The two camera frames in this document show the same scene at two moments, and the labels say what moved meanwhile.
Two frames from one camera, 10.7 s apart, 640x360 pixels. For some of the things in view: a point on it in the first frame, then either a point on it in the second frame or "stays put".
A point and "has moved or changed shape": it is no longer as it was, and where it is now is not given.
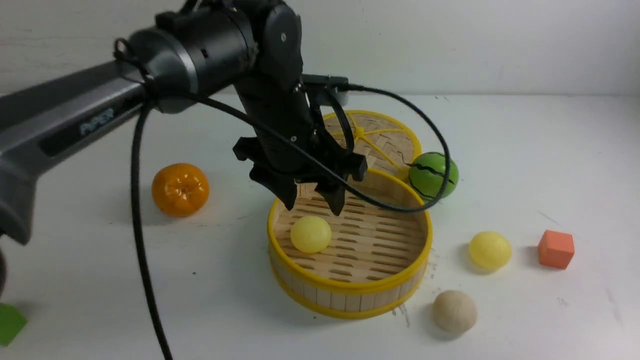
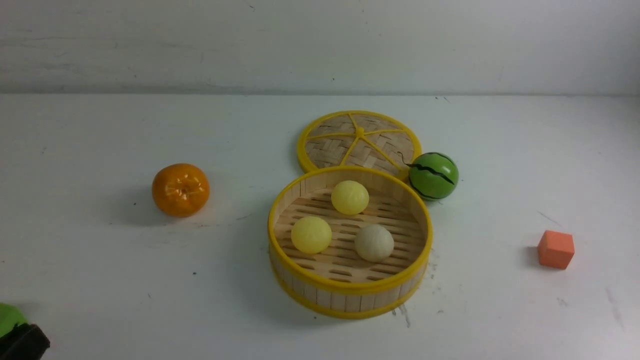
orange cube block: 556,249 stays put
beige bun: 454,311 → 373,243
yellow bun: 490,250 has moved or changed shape
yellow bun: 310,234 stays put
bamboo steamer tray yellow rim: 377,257 stays put
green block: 12,322 stays put
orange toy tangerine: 180,189 stays put
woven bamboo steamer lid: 387,144 stays put
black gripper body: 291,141 → 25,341
